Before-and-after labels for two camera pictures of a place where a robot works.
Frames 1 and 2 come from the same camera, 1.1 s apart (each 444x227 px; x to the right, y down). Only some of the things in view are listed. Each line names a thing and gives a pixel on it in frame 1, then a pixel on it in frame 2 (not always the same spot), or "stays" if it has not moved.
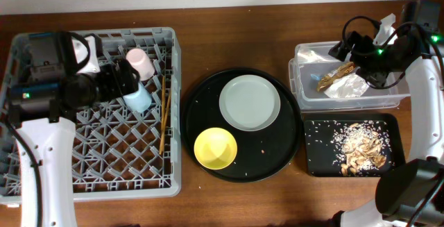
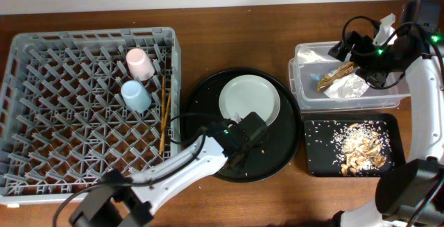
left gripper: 122,79 → 248,143
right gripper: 350,46 stays
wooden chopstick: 167,111 stays
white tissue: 352,86 stays
